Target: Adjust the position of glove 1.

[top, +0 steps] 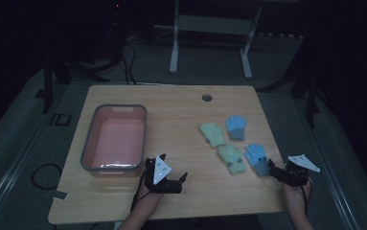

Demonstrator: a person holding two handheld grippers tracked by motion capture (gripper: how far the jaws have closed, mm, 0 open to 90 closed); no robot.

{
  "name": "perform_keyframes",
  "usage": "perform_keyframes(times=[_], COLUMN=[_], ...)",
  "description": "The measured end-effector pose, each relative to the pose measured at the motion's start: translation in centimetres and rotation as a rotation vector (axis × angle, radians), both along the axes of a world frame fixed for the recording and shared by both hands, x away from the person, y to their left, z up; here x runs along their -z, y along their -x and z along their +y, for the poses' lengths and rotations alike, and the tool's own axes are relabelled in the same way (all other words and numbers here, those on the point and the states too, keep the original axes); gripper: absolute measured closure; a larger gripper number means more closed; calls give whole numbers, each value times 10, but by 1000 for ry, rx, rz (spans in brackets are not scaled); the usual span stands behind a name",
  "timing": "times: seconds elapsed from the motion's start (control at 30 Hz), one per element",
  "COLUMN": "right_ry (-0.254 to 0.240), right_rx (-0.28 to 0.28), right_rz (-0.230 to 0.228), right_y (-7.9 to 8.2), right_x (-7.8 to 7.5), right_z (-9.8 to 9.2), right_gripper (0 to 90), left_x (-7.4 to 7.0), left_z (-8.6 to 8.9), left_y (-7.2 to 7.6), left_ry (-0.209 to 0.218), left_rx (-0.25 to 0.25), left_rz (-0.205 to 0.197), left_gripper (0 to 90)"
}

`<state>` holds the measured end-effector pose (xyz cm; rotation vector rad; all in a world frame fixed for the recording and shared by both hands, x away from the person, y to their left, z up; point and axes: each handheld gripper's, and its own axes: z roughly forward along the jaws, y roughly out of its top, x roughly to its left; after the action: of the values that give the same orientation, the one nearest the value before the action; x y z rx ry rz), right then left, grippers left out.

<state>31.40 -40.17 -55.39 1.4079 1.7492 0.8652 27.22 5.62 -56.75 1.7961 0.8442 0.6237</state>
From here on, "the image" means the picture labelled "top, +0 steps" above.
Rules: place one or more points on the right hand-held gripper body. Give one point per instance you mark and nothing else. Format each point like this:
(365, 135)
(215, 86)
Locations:
(296, 175)

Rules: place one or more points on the blue knitted glove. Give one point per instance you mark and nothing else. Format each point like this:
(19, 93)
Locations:
(236, 127)
(257, 158)

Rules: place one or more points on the person's left hand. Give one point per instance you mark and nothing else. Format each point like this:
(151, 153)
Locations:
(149, 194)

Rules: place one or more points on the grey tape piece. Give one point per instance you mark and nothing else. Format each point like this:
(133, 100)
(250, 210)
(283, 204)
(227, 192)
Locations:
(59, 195)

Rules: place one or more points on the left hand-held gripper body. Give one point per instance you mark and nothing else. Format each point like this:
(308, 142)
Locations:
(160, 171)

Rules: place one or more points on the pink basin with grey rim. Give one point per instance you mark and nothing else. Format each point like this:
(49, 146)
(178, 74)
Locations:
(115, 140)

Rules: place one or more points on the green knitted glove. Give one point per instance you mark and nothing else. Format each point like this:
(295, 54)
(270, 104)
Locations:
(232, 159)
(213, 134)

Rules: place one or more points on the black tripod stand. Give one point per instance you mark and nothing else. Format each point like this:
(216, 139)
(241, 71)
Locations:
(310, 92)
(48, 83)

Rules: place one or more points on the person's right hand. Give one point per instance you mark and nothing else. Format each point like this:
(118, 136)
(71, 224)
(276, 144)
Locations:
(294, 195)

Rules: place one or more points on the white metal desk frame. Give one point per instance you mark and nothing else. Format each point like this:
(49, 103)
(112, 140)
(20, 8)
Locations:
(210, 25)

